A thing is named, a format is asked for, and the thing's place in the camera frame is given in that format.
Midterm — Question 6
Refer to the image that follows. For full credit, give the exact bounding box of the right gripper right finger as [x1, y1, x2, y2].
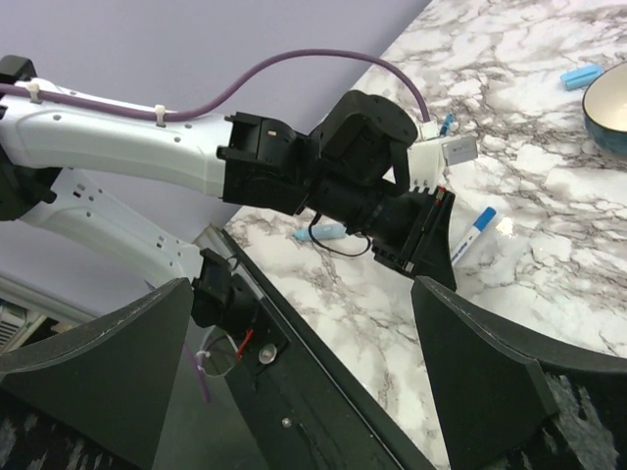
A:
[411, 276, 626, 450]

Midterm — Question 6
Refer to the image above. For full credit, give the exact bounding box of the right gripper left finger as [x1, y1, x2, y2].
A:
[1, 279, 193, 469]

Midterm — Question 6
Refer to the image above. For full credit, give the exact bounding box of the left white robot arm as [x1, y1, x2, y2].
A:
[1, 56, 457, 340]

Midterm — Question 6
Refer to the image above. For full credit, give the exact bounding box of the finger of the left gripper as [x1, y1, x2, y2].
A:
[414, 188, 457, 292]

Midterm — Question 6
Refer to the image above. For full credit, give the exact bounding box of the white pen blue tip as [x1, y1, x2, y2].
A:
[451, 207, 497, 266]

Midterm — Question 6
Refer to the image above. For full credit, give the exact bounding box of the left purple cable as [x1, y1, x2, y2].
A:
[0, 47, 435, 128]

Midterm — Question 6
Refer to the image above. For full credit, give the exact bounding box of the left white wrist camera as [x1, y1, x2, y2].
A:
[408, 121, 478, 194]

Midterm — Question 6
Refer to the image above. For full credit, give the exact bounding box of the teal bowl cream inside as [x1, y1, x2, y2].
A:
[582, 63, 627, 158]

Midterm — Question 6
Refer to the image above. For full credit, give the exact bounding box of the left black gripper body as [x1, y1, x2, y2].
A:
[370, 190, 436, 274]

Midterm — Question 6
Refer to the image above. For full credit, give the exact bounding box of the light blue eraser block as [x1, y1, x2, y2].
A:
[559, 64, 603, 91]

